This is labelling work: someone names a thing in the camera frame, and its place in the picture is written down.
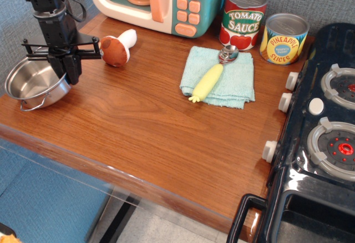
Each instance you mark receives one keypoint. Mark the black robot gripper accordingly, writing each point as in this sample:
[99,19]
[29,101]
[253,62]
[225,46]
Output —
[61,37]

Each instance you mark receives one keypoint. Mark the stainless steel pot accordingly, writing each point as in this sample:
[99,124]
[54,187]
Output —
[35,85]

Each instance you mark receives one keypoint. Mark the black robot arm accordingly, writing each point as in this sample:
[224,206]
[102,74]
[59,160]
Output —
[49,6]

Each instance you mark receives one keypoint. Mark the orange object bottom left corner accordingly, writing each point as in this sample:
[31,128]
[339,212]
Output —
[8,235]

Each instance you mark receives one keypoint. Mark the plush brown mushroom toy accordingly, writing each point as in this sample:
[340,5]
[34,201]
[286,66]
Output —
[115,50]

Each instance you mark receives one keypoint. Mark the clear acrylic table guard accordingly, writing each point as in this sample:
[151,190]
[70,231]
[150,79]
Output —
[43,200]

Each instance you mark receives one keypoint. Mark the teal toy microwave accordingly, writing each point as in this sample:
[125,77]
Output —
[185,18]

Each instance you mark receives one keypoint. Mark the light blue folded cloth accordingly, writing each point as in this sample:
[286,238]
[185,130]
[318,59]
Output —
[235,85]

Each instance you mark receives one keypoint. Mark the tomato sauce can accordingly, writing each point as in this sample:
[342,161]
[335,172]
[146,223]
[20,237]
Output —
[241,23]

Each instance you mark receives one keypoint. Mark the pineapple slices can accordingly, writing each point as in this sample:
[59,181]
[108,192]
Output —
[283,38]

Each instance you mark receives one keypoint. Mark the black toy stove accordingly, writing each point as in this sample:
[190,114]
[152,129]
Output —
[310,194]

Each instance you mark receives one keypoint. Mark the yellow handled metal spoon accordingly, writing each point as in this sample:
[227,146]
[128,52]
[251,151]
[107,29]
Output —
[206,84]

